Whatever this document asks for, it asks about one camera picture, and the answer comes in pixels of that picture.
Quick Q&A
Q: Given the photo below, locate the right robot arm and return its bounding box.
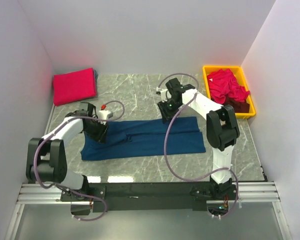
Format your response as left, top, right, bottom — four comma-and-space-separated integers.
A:
156, 74, 240, 200

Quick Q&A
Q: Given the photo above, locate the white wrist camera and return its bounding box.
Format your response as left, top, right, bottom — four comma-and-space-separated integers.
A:
156, 87, 169, 102
96, 104, 114, 122

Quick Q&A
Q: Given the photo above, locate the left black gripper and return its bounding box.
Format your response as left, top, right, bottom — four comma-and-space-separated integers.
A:
84, 118, 109, 144

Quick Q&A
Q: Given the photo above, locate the dark red t-shirt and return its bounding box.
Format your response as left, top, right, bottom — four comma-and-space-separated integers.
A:
219, 96, 250, 114

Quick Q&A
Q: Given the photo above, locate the folded pink t-shirt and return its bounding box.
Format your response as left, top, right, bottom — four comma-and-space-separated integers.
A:
52, 68, 97, 106

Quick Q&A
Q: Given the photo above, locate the blue t-shirt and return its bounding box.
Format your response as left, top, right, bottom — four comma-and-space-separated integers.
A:
81, 116, 206, 161

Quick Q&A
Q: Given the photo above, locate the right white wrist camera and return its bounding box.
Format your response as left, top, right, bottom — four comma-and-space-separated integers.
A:
156, 87, 169, 102

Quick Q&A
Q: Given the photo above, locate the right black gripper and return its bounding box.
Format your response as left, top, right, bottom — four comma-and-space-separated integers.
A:
157, 98, 182, 125

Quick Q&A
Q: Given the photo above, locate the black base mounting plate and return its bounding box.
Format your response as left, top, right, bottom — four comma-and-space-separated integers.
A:
59, 181, 240, 213

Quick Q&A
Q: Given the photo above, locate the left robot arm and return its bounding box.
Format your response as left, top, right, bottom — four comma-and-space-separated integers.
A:
25, 102, 113, 201

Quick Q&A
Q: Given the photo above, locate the yellow plastic bin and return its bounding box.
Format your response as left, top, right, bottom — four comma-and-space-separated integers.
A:
202, 65, 257, 119

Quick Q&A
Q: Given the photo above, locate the aluminium rail frame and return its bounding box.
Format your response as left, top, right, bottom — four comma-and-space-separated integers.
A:
5, 182, 292, 240

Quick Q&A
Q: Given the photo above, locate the crumpled pink t-shirt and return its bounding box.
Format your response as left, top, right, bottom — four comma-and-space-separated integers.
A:
207, 68, 250, 105

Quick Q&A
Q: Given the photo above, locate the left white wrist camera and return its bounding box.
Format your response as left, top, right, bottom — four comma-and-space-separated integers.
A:
96, 104, 114, 122

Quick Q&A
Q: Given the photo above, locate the folded grey t-shirt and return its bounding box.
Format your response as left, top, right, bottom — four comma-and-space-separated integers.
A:
93, 69, 99, 86

